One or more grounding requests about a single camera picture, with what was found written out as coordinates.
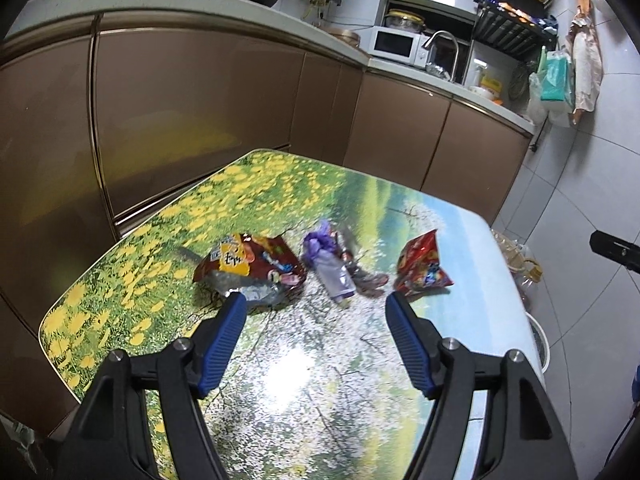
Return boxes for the white kitchen countertop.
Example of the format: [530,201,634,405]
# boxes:
[4,0,537,136]

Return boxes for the orange brown snack bag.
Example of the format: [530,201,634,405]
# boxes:
[192,232,309,307]

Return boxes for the glass pot with lid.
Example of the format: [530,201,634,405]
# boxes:
[383,8,427,34]

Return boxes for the pink rice cooker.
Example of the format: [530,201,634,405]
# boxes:
[327,28,362,49]

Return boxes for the hanging brown paper bag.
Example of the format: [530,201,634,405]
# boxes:
[565,0,604,127]

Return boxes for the clear oil bottle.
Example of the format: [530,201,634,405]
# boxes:
[491,229,544,302]

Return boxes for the white microwave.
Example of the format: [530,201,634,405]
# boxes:
[368,25,434,66]

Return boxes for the steel kitchen faucet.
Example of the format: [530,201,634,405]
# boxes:
[422,30,461,84]

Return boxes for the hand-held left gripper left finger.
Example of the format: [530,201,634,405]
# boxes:
[55,292,248,480]

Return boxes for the landscape print table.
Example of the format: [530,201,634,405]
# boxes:
[39,148,547,480]

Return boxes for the hanging plastic bags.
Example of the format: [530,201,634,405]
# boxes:
[527,45,577,129]

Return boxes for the purple foil wrapper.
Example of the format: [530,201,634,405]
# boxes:
[302,219,358,306]

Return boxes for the red snack bag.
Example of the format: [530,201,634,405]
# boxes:
[394,229,454,297]

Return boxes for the black wall rack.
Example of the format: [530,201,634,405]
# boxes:
[472,0,564,67]

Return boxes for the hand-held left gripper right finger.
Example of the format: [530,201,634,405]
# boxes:
[385,291,578,480]

